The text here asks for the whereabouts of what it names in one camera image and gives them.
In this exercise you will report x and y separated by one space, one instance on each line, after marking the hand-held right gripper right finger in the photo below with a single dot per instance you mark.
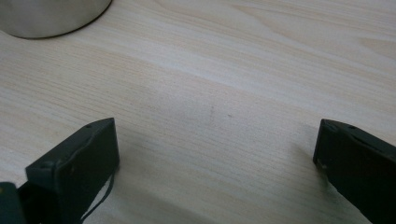
358 168

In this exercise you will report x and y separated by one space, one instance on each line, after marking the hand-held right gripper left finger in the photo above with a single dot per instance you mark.
77 165

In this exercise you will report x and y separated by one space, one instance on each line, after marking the metal pot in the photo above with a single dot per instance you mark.
46 15

